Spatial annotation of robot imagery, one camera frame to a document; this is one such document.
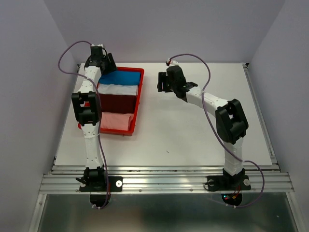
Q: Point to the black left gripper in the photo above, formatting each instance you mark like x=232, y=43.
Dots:
x=111, y=66

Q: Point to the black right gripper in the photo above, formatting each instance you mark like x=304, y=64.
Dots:
x=162, y=76

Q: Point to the blue t shirt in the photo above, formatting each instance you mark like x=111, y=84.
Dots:
x=121, y=78

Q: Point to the red plastic tray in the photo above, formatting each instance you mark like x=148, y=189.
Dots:
x=133, y=122

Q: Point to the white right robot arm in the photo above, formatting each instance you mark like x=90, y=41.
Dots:
x=226, y=118

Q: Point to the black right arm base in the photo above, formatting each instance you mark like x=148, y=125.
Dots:
x=227, y=182

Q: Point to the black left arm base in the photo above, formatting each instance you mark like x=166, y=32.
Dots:
x=115, y=185

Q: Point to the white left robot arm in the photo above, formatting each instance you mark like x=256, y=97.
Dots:
x=87, y=110

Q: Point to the white rolled t shirt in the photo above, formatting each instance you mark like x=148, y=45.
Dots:
x=113, y=89

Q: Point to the maroon rolled t shirt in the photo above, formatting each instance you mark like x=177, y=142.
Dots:
x=121, y=104

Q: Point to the pink rolled t shirt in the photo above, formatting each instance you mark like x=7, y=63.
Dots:
x=115, y=121

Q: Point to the aluminium frame rail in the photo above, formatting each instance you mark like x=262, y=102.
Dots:
x=163, y=179

